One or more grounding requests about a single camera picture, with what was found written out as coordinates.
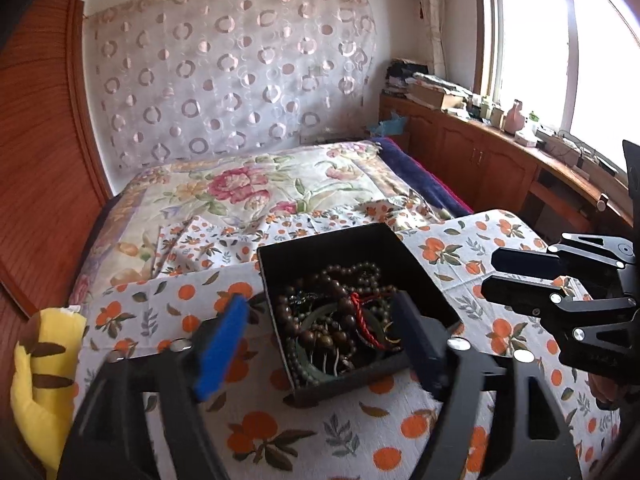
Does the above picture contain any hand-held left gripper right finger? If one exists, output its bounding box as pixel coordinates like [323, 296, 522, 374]
[389, 289, 584, 480]

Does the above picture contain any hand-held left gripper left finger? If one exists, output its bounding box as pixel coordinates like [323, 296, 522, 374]
[56, 292, 252, 480]

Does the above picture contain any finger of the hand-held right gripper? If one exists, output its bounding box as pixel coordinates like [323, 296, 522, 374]
[480, 275, 637, 333]
[491, 232, 632, 282]

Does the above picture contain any dark wooden bead necklace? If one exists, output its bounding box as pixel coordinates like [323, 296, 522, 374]
[272, 260, 402, 392]

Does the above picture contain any black jewelry box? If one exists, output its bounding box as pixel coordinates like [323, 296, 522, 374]
[256, 222, 464, 409]

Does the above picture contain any person's right hand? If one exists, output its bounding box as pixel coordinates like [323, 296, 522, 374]
[588, 373, 627, 412]

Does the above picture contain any green jade bangle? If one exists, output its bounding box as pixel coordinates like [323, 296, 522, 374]
[295, 304, 397, 377]

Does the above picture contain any folded small orange print cloth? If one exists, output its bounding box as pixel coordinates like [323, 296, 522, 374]
[155, 198, 441, 279]

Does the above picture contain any wooden cabinet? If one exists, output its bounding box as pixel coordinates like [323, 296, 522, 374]
[377, 92, 637, 242]

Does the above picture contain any white power strip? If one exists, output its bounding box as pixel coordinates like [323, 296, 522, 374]
[537, 130, 593, 167]

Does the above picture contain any dark blue blanket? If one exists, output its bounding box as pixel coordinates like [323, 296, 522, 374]
[372, 137, 475, 220]

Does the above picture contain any orange fruit print cloth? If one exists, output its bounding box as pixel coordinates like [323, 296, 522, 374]
[75, 207, 627, 480]

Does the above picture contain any pink vase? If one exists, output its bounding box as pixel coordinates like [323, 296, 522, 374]
[504, 99, 527, 135]

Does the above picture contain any floral bedspread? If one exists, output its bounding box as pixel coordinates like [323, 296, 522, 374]
[70, 140, 442, 307]

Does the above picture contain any yellow plush toy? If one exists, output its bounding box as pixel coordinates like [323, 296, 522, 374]
[10, 307, 89, 480]

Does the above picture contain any blue plastic bag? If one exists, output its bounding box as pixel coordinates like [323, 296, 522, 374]
[367, 112, 410, 137]

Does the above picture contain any pile of books and boxes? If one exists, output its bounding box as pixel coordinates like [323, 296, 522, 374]
[385, 58, 482, 114]

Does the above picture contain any window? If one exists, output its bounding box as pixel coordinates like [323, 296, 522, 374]
[472, 0, 640, 182]

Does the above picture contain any wooden wardrobe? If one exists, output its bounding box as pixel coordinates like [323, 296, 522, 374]
[0, 0, 114, 322]

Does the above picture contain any beige window curtain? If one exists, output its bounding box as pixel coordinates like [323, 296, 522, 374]
[410, 0, 449, 79]

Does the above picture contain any sheer circle pattern curtain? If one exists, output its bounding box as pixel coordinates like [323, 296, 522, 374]
[82, 0, 379, 172]

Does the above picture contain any red cord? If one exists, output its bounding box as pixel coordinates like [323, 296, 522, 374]
[349, 292, 402, 350]

